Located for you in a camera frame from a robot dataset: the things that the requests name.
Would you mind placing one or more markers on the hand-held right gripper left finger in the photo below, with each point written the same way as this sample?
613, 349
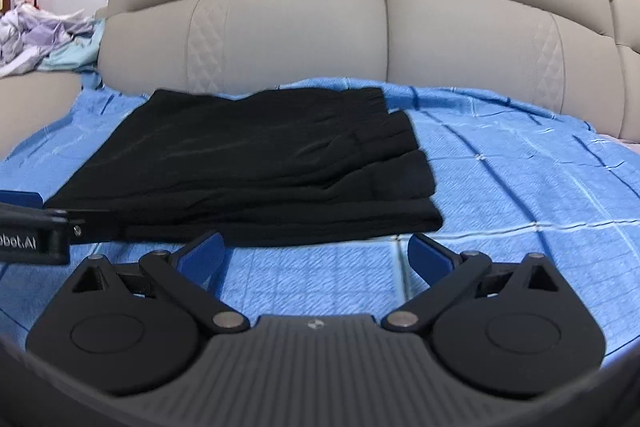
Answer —
199, 254

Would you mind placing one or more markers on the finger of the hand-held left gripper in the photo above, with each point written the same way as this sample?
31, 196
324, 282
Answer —
20, 198

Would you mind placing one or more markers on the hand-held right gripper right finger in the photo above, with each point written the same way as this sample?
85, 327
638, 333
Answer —
431, 254

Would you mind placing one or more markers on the black pants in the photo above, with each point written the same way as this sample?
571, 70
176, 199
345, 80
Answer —
225, 157

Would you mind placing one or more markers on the blue checked blanket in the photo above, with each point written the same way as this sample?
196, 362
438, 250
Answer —
500, 182

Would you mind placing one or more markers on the light blue garment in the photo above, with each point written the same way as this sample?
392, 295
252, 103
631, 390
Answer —
70, 54

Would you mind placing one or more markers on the pile of pale clothes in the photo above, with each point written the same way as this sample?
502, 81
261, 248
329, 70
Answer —
25, 32

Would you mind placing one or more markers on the beige sofa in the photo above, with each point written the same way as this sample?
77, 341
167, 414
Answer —
300, 32

